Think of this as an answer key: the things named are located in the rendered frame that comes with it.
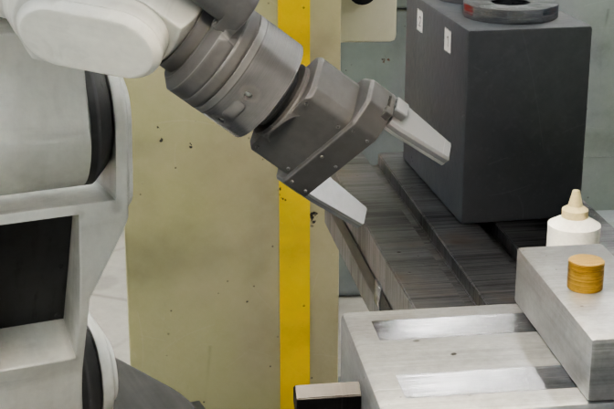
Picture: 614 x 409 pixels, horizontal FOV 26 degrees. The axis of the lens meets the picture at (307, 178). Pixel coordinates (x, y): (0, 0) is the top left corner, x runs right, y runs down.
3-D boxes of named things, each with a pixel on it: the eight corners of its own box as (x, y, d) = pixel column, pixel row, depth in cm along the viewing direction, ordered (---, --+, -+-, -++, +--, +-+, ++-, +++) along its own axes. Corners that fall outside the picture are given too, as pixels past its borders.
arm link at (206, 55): (180, 129, 102) (57, 44, 99) (218, 37, 109) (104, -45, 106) (263, 56, 94) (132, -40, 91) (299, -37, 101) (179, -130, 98)
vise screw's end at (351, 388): (296, 420, 81) (296, 392, 81) (293, 407, 83) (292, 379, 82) (361, 416, 82) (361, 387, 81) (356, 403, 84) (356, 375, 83)
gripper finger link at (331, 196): (368, 203, 112) (311, 162, 110) (362, 229, 110) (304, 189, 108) (355, 212, 113) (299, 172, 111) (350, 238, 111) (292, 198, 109)
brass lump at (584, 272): (573, 295, 81) (575, 267, 81) (562, 281, 83) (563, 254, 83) (608, 293, 81) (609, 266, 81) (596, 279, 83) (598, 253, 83)
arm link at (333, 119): (287, 224, 107) (166, 141, 103) (309, 144, 114) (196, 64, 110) (388, 143, 99) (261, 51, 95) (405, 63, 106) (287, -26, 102)
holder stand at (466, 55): (460, 225, 125) (467, 15, 119) (401, 159, 146) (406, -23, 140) (581, 217, 128) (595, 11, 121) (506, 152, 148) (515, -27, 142)
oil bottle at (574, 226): (551, 334, 102) (559, 198, 99) (534, 313, 106) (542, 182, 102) (601, 331, 102) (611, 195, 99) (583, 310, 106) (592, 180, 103)
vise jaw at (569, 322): (587, 403, 76) (591, 339, 75) (513, 301, 90) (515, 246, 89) (686, 396, 77) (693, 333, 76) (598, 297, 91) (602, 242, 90)
